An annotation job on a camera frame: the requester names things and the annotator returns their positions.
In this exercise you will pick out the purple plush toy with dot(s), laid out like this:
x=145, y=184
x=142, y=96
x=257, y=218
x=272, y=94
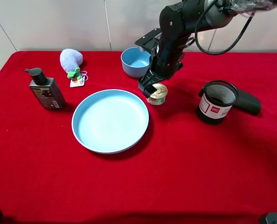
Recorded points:
x=71, y=61

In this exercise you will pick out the dark pump bottle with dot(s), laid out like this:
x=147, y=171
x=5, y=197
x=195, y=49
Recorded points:
x=46, y=90

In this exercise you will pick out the small tin can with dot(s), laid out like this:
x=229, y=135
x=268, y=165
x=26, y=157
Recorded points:
x=159, y=96

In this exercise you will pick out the black mesh pen holder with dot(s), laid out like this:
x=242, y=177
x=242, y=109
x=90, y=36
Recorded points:
x=217, y=98

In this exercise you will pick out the blue bowl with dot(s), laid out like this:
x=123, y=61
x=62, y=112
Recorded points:
x=135, y=63

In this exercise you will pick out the black leather glasses case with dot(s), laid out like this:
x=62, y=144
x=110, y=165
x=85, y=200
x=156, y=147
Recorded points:
x=247, y=103

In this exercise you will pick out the red velvet tablecloth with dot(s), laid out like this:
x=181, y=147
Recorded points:
x=182, y=171

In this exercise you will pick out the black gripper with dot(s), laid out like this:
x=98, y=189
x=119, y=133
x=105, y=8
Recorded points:
x=165, y=60

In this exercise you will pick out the large blue plate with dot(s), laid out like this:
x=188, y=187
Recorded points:
x=110, y=121

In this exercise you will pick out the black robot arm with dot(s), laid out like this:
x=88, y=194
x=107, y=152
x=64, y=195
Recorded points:
x=179, y=25

